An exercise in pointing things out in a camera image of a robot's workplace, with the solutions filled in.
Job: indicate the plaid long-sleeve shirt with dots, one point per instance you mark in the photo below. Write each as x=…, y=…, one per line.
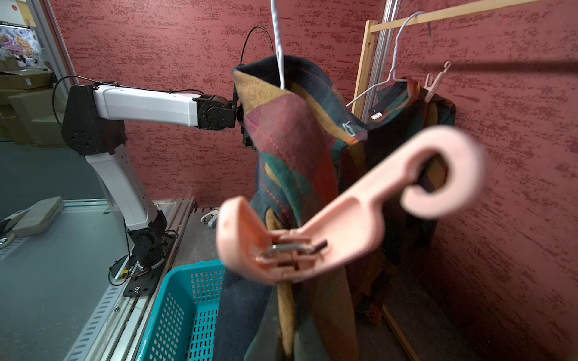
x=310, y=148

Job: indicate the pink clothespin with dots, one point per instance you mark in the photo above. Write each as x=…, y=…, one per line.
x=436, y=173
x=432, y=83

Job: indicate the white wire hanger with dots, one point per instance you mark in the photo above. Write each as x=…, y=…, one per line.
x=278, y=42
x=388, y=63

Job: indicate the teal plastic basket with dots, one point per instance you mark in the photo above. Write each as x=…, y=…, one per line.
x=182, y=322

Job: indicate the wooden clothes rack frame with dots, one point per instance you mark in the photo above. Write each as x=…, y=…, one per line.
x=444, y=14

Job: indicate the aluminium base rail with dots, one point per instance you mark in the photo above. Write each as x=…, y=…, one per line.
x=115, y=328

